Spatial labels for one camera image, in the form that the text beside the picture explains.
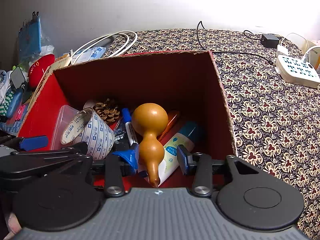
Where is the blue whiteboard marker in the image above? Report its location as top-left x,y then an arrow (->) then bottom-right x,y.
121,108 -> 138,146

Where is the white bottle blue cap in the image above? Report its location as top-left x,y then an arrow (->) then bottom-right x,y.
158,122 -> 197,185

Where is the printed packing tape roll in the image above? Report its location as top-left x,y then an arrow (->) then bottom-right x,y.
60,108 -> 115,160

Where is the brown calabash gourd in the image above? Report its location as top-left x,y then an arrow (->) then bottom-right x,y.
131,103 -> 168,187

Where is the clear plastic container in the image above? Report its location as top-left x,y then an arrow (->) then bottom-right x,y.
50,105 -> 79,150

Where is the person's right hand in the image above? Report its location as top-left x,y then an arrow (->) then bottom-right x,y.
3,212 -> 22,240

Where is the striped green white cloth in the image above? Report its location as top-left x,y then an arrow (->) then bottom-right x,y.
0,89 -> 15,116

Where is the pine cone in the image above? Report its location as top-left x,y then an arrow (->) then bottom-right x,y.
93,98 -> 120,124

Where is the red cardboard box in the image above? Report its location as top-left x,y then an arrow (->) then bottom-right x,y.
19,51 -> 236,159

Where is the floral patterned tablecloth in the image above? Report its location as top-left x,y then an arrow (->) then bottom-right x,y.
103,28 -> 320,239

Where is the blue notebook with clips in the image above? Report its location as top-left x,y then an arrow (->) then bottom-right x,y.
18,11 -> 41,61

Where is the blue white tissue pack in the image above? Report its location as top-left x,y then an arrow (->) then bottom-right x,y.
72,47 -> 106,63

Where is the white power strip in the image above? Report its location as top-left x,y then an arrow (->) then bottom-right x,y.
276,55 -> 319,88

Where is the black power adapter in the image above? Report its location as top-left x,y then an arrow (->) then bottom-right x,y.
260,34 -> 279,48

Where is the coiled white cable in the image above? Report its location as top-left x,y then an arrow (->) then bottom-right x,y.
69,30 -> 138,65

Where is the black cable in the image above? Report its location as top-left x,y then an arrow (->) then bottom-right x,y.
196,21 -> 275,66

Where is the white power cable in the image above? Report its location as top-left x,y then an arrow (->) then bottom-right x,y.
301,44 -> 320,65

